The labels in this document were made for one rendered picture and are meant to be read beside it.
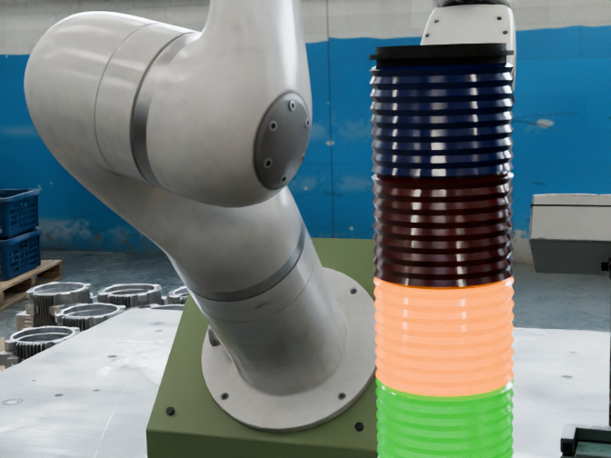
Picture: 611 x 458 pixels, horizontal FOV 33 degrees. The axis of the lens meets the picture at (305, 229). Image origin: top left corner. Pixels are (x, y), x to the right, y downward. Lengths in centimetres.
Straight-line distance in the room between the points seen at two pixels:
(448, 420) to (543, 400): 88
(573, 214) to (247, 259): 31
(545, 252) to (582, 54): 521
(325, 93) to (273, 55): 575
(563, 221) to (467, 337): 56
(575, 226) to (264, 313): 29
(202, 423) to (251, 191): 39
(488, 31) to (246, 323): 42
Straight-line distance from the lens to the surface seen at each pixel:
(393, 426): 45
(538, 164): 624
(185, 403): 108
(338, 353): 103
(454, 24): 114
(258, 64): 72
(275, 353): 97
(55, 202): 735
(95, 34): 79
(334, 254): 113
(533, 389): 136
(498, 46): 43
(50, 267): 617
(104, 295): 318
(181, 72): 73
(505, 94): 43
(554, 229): 98
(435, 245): 42
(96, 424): 128
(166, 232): 85
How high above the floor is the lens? 121
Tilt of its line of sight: 9 degrees down
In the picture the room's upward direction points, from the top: 2 degrees counter-clockwise
